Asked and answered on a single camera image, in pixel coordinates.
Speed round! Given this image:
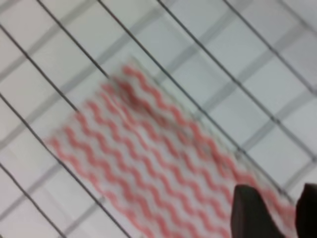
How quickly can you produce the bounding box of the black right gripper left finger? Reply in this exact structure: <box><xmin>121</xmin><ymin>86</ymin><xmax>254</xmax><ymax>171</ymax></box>
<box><xmin>230</xmin><ymin>184</ymin><xmax>284</xmax><ymax>238</ymax></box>

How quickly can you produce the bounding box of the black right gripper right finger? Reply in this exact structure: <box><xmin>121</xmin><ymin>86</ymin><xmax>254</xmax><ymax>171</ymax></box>
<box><xmin>296</xmin><ymin>183</ymin><xmax>317</xmax><ymax>238</ymax></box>

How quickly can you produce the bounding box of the pink wavy striped towel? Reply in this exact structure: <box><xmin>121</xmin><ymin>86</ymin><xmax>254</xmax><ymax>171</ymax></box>
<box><xmin>46</xmin><ymin>59</ymin><xmax>297</xmax><ymax>238</ymax></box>

